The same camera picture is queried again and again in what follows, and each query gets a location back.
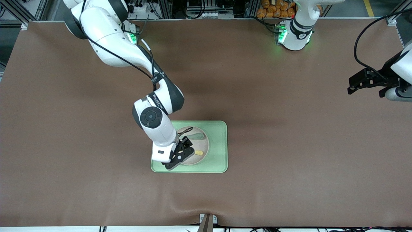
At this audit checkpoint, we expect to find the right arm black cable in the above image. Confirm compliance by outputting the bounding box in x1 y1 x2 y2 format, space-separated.
77 0 193 136

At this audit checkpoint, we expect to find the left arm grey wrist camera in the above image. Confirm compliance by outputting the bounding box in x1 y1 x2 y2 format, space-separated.
385 86 412 103

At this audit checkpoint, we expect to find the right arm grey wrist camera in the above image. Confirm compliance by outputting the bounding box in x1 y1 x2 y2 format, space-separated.
151 141 180 163

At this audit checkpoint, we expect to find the white power strip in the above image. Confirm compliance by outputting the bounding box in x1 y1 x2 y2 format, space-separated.
128 3 152 14

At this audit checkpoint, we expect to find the aluminium frame post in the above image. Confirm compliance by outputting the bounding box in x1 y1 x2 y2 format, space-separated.
34 0 49 20
157 0 173 19
245 0 260 18

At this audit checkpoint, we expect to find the white socket bar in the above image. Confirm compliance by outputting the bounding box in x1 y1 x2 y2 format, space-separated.
186 11 234 19

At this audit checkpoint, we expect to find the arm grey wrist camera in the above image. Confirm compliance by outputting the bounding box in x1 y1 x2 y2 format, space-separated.
385 86 412 103
151 141 180 163

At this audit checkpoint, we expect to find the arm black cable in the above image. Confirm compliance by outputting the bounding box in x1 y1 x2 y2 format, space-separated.
77 0 193 136
354 7 412 81

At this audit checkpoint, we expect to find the diagonal aluminium frame profile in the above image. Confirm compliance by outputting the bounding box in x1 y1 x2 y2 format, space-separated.
386 0 412 26
5 0 31 30

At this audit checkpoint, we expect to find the orange bread bag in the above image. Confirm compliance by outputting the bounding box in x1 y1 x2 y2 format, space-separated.
257 0 296 18

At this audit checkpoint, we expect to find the light green rectangular tray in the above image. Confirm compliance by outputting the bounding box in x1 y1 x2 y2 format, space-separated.
150 120 229 174

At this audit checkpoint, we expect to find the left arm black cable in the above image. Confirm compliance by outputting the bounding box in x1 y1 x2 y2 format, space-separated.
354 7 412 81

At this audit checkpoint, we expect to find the white round plate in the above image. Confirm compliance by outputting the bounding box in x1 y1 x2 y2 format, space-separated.
176 126 210 166

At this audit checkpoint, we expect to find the metal clamp bracket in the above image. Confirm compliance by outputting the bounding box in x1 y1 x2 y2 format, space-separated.
200 214 218 225

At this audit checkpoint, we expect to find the brown bar under bracket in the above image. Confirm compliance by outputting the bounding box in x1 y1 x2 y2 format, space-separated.
197 214 214 232

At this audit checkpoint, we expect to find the brown table cover mat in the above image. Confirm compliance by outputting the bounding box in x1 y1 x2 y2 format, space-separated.
0 19 412 227

